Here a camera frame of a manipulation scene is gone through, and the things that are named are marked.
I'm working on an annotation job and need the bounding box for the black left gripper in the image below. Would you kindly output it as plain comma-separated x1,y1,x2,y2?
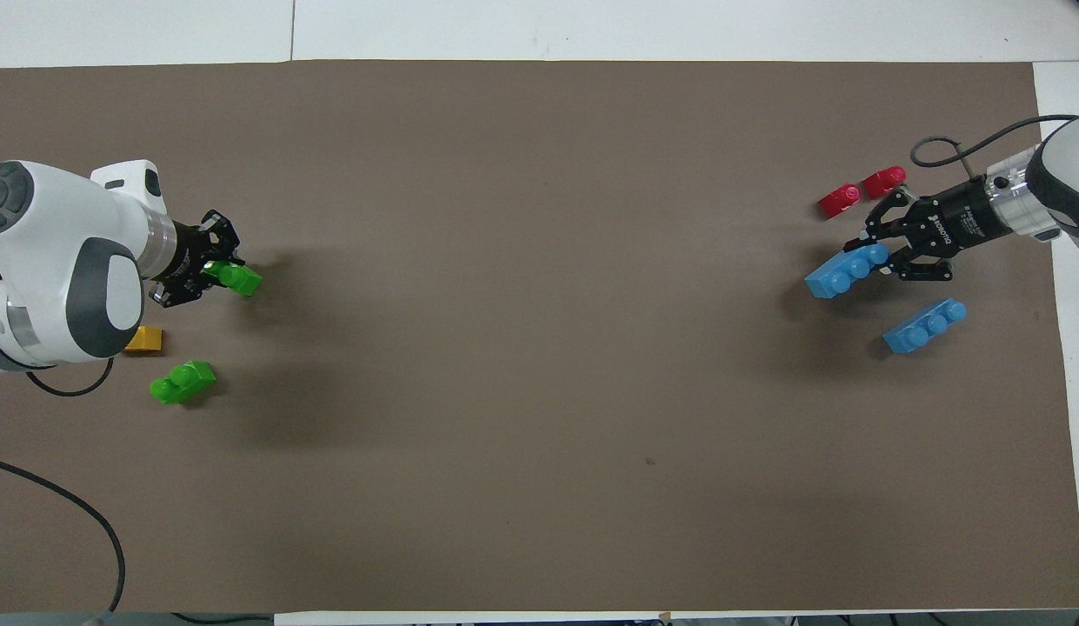
149,209,245,310

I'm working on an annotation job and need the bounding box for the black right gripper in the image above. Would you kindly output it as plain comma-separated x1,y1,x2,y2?
843,177,1002,283

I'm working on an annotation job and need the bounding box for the green two-stud toy block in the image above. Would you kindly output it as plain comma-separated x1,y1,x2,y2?
204,261,263,297
149,359,217,406

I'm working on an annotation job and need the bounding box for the blue three-stud toy block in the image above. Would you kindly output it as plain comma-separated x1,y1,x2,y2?
804,244,890,300
881,297,968,356

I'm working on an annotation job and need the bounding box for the red one-stud toy block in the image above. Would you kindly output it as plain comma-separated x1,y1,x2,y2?
863,165,907,201
818,183,863,220

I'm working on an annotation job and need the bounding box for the brown table mat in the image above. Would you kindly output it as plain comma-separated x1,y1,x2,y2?
0,59,1079,614

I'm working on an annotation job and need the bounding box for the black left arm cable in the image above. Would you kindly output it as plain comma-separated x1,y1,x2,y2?
0,356,127,615

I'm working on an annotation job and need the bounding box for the black floor cable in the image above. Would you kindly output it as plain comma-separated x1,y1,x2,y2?
170,612,275,626

